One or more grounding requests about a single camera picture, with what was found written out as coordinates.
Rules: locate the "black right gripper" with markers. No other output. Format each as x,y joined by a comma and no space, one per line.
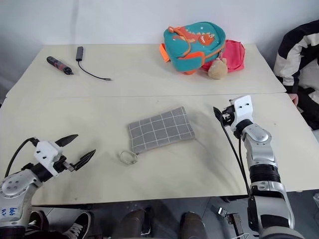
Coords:
228,117

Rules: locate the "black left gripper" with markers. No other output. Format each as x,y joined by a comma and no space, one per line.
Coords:
62,164

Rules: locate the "clear polka dot pouch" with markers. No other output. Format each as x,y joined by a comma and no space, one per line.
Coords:
160,129

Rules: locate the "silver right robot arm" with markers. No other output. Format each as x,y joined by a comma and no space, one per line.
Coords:
261,159

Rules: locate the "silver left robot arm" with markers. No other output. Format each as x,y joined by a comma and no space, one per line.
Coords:
15,189

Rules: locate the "person's bare hand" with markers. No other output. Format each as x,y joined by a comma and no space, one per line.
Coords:
295,99

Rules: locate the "beige plush toy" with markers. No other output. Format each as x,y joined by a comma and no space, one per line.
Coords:
218,69

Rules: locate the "pink fabric bag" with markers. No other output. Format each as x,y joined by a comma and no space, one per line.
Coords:
234,54

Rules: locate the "teal dinosaur backpack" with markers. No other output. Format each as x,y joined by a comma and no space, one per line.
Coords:
184,49

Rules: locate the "black sneaker white sole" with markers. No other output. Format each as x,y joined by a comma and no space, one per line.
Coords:
79,224
38,220

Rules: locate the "black red electric screwdriver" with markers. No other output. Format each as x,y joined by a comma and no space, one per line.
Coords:
58,64

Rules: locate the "black striped trousers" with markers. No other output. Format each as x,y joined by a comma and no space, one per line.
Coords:
42,235

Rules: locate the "dark rounded shape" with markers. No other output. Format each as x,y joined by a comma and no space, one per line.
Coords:
134,224
190,225

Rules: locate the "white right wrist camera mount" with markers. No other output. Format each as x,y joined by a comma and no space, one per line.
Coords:
243,109

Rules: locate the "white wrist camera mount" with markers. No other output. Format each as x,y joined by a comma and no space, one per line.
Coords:
46,152
243,109

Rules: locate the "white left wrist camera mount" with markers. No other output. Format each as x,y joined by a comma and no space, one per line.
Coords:
46,152

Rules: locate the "metal floor bracket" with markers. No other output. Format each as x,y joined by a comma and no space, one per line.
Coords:
231,220

